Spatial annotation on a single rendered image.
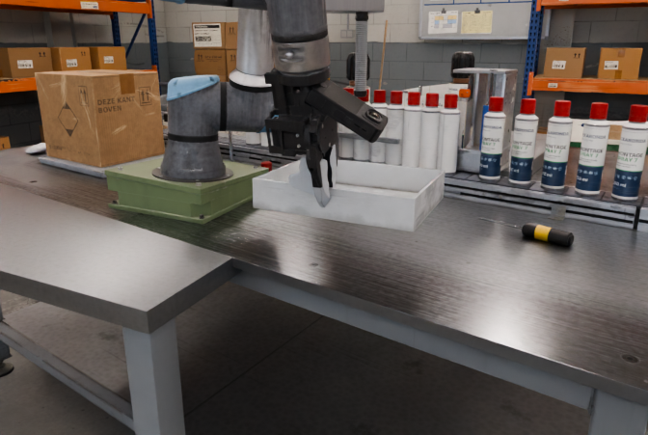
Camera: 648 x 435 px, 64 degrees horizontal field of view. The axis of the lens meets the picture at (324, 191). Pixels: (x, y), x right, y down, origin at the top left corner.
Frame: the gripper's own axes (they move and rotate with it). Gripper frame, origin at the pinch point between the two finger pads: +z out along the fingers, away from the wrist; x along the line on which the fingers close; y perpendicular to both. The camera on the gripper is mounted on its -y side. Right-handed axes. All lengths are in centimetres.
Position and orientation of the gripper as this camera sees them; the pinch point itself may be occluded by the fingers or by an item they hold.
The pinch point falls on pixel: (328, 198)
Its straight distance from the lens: 78.9
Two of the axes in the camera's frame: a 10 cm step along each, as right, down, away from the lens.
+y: -9.3, -1.1, 3.4
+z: 0.8, 8.7, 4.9
